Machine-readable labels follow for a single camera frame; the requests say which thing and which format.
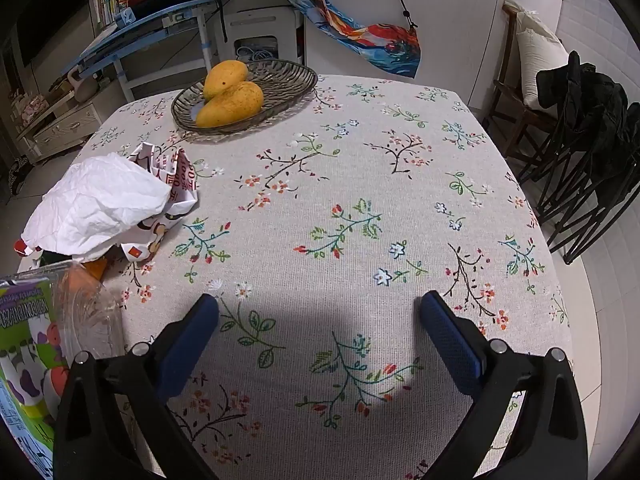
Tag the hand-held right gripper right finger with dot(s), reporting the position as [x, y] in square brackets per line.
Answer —
[450, 340]

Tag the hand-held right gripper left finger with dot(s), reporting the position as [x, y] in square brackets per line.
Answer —
[192, 340]

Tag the orange peel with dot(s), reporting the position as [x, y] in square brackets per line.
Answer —
[95, 269]

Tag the red and white snack wrapper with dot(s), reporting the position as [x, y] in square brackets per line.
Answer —
[180, 180]

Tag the crumpled white tissue paper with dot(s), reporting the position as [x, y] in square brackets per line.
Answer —
[100, 200]

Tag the black folding chair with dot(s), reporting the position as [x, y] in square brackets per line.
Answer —
[565, 200]

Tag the floral tablecloth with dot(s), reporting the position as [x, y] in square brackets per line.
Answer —
[350, 170]

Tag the yellow mango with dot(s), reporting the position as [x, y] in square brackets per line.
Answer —
[225, 77]
[230, 105]

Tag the white television stand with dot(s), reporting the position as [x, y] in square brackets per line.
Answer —
[65, 125]

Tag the woven oval basket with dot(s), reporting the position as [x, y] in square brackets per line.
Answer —
[285, 85]

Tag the pink jug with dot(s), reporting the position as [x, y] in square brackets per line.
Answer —
[85, 89]

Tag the black jacket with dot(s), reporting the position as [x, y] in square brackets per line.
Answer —
[590, 100]

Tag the wooden chair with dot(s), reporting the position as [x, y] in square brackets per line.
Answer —
[505, 60]

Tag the cream pillow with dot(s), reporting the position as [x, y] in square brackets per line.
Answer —
[535, 55]

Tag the colourful painted cloth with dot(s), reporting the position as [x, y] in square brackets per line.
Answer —
[380, 42]

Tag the blue study desk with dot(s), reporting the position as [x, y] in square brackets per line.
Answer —
[150, 20]

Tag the white plastic stool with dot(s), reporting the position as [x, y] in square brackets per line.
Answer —
[260, 22]

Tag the row of books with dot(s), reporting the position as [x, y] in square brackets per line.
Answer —
[110, 0]

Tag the black television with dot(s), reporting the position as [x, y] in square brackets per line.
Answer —
[45, 10]

